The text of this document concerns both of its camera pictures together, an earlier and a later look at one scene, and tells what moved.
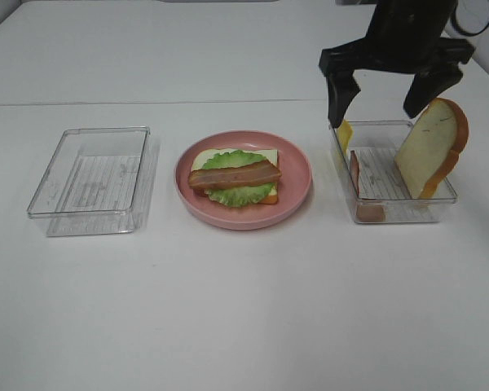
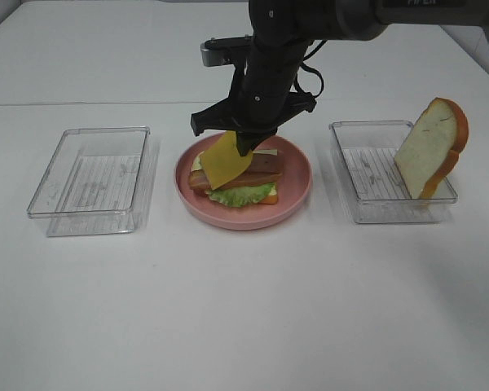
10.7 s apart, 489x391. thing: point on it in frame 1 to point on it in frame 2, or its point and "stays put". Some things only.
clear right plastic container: (376, 186) stays put
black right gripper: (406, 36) to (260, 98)
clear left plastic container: (98, 182) stays put
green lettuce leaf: (240, 195) stays put
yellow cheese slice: (345, 134) to (222, 160)
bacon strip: (367, 210) to (266, 163)
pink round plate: (292, 186) stays put
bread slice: (432, 146) stays put
